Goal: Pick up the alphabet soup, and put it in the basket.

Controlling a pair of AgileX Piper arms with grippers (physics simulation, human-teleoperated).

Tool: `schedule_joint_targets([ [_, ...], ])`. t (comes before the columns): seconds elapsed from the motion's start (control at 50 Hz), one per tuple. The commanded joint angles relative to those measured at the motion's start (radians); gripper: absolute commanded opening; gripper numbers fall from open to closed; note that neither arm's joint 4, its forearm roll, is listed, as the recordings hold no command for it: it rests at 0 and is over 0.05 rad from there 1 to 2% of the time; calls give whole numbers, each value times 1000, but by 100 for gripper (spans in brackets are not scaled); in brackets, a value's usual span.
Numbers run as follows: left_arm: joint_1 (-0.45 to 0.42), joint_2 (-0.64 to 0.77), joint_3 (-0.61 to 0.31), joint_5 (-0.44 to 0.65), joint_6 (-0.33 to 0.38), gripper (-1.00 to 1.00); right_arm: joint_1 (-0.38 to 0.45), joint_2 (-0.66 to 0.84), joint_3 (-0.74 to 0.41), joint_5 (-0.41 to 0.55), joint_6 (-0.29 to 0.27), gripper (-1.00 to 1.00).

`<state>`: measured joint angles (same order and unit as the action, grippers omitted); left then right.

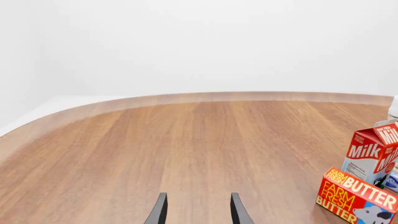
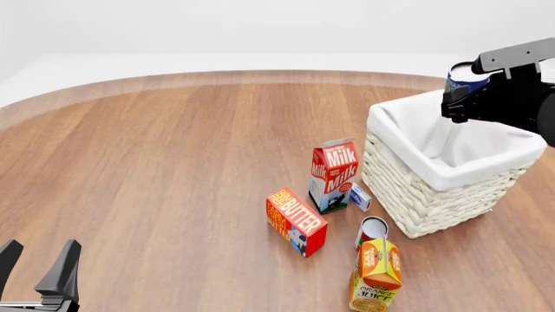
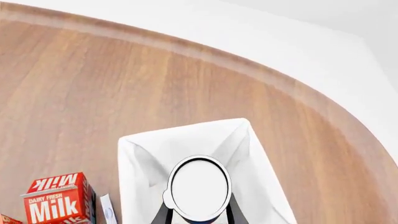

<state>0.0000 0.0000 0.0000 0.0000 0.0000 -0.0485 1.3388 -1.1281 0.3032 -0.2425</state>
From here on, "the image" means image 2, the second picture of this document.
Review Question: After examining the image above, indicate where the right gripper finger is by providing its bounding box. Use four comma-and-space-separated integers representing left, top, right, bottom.
441, 81, 494, 124

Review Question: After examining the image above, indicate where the blue alphabet soup can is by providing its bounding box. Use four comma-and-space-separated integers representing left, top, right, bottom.
445, 61, 493, 97

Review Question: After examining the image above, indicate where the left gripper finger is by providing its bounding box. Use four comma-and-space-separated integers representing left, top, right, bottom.
0, 239, 24, 289
34, 239, 83, 305

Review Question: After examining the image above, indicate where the red and white milk carton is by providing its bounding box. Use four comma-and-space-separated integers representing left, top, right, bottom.
308, 135, 361, 216

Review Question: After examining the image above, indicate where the red and yellow butter box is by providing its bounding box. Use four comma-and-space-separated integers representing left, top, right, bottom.
265, 185, 330, 259

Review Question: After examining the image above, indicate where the red labelled tin can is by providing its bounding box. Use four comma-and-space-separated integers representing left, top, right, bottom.
355, 216, 390, 253

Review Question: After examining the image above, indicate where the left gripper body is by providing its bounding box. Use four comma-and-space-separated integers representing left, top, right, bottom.
0, 294, 82, 312

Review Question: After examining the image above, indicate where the white wicker basket with liner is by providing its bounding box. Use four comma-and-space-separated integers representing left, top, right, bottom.
361, 88, 549, 240

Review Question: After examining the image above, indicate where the orange juice carton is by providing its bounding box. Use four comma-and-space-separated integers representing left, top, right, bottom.
348, 237, 404, 312

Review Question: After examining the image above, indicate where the small blue and white box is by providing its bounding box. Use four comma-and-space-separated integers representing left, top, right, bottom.
348, 181, 374, 213

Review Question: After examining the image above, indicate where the grey flat plate on stalk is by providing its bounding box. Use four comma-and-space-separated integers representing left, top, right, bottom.
470, 36, 555, 81

